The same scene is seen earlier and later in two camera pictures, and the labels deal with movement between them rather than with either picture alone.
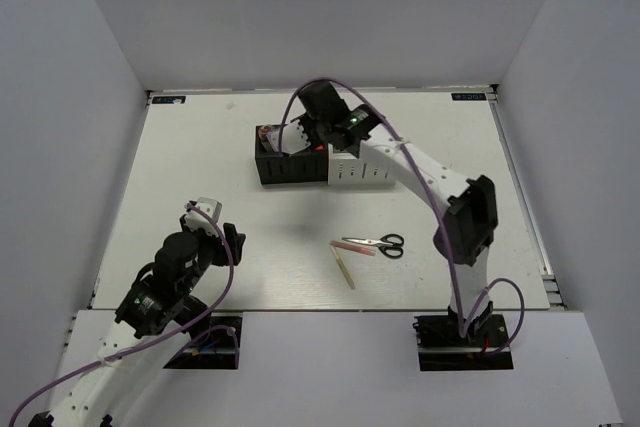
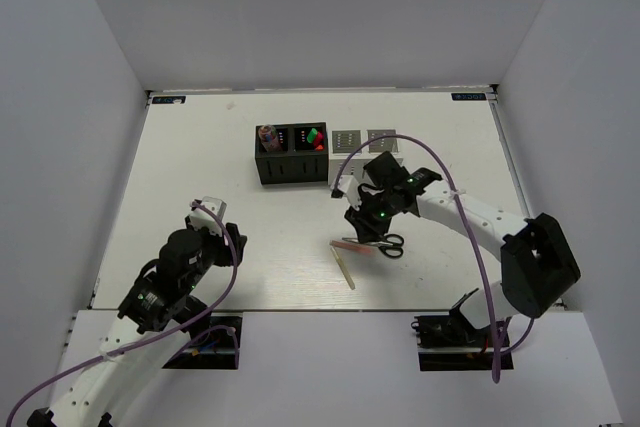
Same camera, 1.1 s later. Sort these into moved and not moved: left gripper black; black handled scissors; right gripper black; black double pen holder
Moved: right gripper black
Not moved: left gripper black; black handled scissors; black double pen holder
